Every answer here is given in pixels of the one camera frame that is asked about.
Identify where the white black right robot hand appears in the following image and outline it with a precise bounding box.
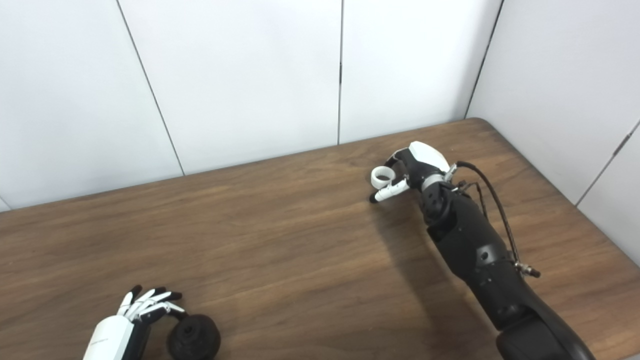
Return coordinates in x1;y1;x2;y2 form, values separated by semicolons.
369;141;457;204

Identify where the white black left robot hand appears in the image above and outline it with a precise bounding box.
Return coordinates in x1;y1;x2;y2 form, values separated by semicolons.
82;285;187;360

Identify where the white plastic ring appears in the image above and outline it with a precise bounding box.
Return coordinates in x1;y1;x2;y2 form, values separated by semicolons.
371;166;397;190

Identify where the round black plastic part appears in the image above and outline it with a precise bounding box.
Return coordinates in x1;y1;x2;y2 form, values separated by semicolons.
166;313;222;360

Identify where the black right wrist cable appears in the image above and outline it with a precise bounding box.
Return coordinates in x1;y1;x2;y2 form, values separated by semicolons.
449;160;542;279

